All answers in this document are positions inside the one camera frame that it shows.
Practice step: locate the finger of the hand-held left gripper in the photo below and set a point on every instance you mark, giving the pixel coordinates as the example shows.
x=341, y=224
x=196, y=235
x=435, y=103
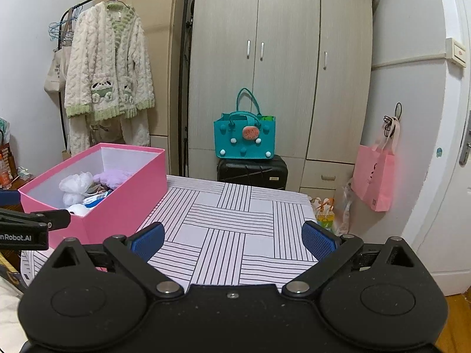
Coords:
x=8, y=198
x=51, y=220

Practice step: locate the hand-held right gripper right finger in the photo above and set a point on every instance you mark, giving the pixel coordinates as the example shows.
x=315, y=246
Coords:
x=318, y=241

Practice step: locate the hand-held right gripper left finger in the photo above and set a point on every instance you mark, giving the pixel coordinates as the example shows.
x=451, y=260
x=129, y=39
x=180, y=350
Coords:
x=149, y=241

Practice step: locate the panda plush toy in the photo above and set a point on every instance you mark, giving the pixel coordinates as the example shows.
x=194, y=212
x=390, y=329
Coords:
x=79, y=210

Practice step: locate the pink cardboard box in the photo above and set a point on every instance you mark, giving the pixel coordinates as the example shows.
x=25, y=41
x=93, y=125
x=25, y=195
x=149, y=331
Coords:
x=121, y=209

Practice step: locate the clear plastic bag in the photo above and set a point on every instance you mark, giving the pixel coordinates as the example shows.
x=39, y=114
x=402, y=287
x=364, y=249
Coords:
x=75, y=184
x=347, y=206

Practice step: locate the blue and white tissue packet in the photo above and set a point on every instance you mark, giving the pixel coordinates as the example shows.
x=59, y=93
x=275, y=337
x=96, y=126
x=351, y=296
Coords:
x=94, y=201

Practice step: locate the purple plush toy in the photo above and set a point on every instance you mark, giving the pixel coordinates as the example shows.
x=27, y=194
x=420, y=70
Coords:
x=114, y=176

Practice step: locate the wooden nightstand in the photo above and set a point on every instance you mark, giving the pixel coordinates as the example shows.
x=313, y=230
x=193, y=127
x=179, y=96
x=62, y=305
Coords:
x=18, y=185

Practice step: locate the orange drink bottle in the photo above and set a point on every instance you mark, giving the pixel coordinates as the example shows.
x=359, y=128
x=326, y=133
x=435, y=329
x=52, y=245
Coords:
x=4, y=178

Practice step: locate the yellow printed gift bag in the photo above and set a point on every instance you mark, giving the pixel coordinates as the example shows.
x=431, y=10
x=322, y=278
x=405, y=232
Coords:
x=325, y=220

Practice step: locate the small green printed packets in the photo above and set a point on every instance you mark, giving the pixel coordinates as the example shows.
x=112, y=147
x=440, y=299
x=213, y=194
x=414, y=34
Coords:
x=24, y=173

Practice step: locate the printed blanket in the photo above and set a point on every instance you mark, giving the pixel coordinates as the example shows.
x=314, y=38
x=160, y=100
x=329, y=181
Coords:
x=7, y=275

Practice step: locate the woven basket bag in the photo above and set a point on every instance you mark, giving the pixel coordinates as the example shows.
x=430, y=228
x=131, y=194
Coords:
x=5, y=150

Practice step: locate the brown paper bag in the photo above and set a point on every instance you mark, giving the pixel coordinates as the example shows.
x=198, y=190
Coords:
x=66, y=155

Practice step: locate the green printed plastic bag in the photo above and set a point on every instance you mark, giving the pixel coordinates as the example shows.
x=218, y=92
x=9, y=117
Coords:
x=3, y=125

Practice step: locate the striped white tablecloth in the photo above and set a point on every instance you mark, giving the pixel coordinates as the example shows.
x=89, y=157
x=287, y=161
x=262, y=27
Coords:
x=239, y=228

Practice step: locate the pink shopping bag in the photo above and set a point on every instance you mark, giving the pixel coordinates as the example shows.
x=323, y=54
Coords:
x=375, y=176

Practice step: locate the black suitcase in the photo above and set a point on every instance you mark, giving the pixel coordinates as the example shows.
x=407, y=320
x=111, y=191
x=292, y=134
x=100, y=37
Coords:
x=250, y=172

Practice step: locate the cream fluffy pants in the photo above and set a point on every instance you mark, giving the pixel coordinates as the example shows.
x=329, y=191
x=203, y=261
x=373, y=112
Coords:
x=132, y=132

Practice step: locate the teal felt tote bag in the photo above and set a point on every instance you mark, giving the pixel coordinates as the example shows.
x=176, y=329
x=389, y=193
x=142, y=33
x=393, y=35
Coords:
x=235, y=139

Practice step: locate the canvas tote bag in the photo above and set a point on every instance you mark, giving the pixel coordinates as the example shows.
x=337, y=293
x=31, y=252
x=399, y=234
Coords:
x=55, y=73

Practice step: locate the black clothes rack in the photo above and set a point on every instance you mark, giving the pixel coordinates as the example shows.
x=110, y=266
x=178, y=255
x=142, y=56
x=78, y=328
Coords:
x=186, y=99

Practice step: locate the cream fluffy panda jacket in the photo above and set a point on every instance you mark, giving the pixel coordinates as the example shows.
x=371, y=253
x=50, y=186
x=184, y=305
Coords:
x=103, y=55

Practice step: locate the narrow beige wardrobe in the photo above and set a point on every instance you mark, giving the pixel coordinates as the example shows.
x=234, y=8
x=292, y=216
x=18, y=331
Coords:
x=165, y=62

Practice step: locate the beige three-door wardrobe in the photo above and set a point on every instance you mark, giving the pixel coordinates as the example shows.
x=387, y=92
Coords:
x=287, y=62

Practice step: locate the white wall switch plate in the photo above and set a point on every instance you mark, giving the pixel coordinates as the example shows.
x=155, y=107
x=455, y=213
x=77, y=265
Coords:
x=458, y=52

